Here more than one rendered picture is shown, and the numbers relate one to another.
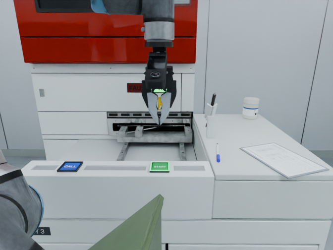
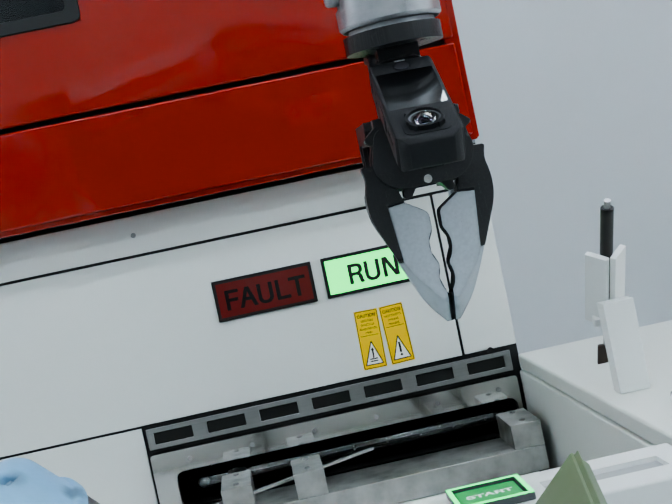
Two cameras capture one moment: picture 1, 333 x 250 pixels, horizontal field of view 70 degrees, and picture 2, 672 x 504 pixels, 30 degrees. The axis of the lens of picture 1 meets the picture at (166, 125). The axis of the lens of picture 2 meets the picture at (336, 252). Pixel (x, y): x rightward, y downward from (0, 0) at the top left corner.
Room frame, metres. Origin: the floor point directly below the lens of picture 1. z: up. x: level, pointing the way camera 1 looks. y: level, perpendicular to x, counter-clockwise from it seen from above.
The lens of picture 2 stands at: (-0.27, 0.16, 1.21)
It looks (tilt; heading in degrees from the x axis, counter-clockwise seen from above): 3 degrees down; 356
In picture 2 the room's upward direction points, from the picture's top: 12 degrees counter-clockwise
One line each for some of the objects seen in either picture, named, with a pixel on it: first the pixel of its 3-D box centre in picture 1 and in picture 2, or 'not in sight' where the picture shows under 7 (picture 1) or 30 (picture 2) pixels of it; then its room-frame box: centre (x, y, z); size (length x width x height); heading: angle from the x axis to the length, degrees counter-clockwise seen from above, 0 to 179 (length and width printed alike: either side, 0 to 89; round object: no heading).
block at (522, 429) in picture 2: (188, 131); (519, 427); (1.11, -0.11, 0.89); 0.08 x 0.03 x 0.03; 0
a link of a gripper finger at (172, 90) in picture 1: (167, 91); (458, 187); (0.61, 0.00, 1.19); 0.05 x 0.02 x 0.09; 89
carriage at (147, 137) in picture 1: (154, 137); (381, 485); (1.11, 0.06, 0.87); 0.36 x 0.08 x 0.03; 90
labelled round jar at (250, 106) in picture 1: (250, 107); not in sight; (1.12, -0.41, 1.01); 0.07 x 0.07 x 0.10
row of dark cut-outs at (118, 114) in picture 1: (149, 114); (331, 399); (1.19, 0.09, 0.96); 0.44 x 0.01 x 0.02; 90
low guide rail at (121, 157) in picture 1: (120, 159); not in sight; (0.92, 0.20, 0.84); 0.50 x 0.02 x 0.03; 0
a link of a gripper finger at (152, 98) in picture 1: (153, 106); (416, 260); (0.63, 0.03, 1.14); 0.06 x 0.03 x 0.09; 179
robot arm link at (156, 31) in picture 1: (157, 32); (382, 3); (0.63, 0.02, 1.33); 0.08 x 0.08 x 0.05
